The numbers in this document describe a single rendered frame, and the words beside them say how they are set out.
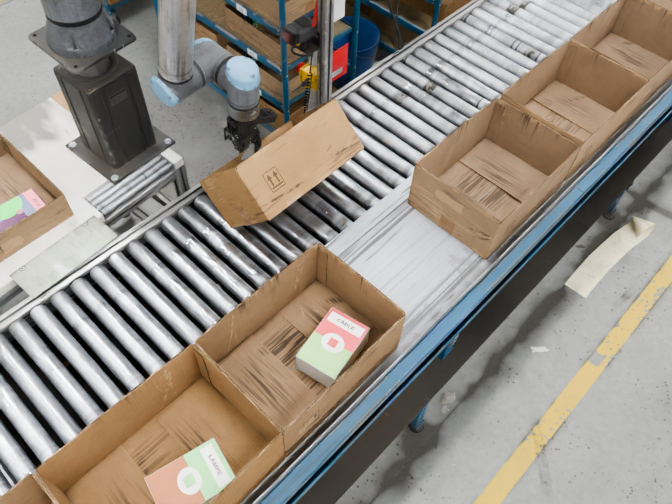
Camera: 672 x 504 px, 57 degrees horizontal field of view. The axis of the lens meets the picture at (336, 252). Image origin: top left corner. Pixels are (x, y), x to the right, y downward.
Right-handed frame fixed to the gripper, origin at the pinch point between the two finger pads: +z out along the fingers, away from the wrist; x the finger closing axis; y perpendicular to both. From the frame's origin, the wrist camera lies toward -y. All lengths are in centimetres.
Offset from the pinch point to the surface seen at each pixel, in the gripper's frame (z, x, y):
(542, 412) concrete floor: 73, 123, -39
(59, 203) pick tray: 5, -26, 53
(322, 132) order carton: -20.6, 20.8, -9.3
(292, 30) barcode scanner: -22.2, -14.7, -31.3
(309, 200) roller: 8.7, 21.6, -6.0
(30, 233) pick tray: 9, -25, 65
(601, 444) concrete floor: 71, 146, -44
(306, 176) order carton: -16.2, 26.8, 2.6
